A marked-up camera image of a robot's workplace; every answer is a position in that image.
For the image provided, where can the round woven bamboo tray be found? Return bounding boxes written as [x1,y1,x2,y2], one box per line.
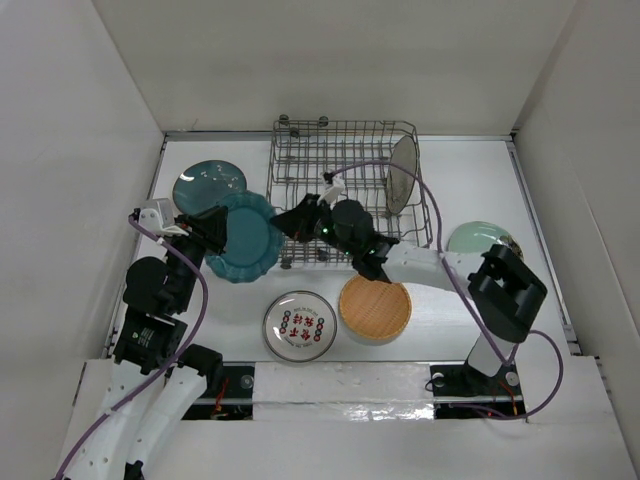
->
[339,275,412,344]

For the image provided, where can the dark teal blossom plate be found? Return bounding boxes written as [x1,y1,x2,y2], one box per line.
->
[172,160,247,215]

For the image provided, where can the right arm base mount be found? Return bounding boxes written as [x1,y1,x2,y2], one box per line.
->
[425,364,526,419]

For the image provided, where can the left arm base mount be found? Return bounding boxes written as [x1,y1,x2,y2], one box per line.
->
[182,362,255,421]

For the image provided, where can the cream plate tree drawing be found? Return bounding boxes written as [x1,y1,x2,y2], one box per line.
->
[386,135,418,215]

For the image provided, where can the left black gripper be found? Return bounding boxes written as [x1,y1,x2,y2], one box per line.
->
[165,203,228,310]

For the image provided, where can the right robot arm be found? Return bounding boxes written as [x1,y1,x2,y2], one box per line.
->
[270,194,548,393]

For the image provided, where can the grey wire dish rack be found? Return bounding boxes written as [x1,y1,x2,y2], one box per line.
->
[266,115,433,247]

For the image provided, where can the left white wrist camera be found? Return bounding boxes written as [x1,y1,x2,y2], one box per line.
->
[133,198,179,237]

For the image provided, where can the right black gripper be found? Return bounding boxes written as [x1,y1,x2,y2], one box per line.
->
[272,191,358,258]

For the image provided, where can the light green flower plate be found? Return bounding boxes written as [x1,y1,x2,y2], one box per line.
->
[447,221,524,260]

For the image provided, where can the teal scalloped plate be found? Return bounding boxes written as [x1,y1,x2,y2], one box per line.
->
[205,191,284,283]

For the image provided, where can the white plate red characters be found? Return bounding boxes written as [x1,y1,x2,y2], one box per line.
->
[262,291,338,363]

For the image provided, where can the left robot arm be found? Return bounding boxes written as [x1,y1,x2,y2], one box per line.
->
[55,198,228,479]

